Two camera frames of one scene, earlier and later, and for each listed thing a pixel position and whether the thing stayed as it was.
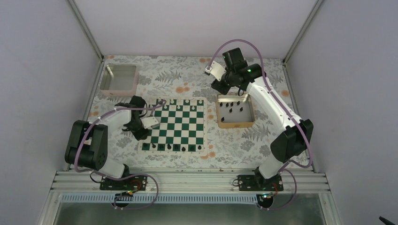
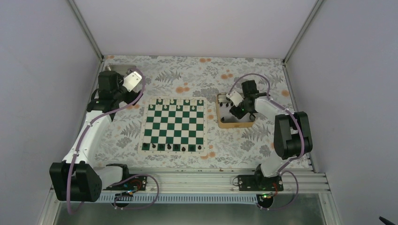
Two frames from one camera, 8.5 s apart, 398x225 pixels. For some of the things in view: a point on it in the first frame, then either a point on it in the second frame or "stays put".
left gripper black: x=140 y=136 to x=132 y=97
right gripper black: x=222 y=89 to x=234 y=112
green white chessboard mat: x=182 y=129 stays put
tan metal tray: x=233 y=111 stays put
